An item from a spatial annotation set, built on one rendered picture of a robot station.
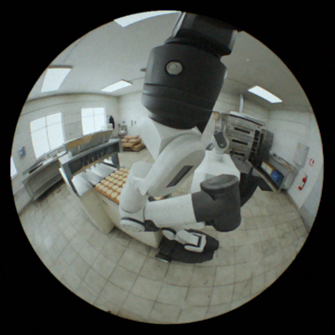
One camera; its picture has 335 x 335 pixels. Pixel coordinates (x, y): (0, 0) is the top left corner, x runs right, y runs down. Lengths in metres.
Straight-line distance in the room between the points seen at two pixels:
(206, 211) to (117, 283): 1.41
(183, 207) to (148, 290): 1.28
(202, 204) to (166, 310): 1.40
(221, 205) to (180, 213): 0.10
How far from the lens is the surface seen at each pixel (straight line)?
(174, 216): 0.26
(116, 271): 1.50
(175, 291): 1.41
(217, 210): 0.25
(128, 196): 0.22
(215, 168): 0.36
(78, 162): 1.03
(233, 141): 3.77
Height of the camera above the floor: 1.38
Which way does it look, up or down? 28 degrees down
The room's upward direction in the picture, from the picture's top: 2 degrees clockwise
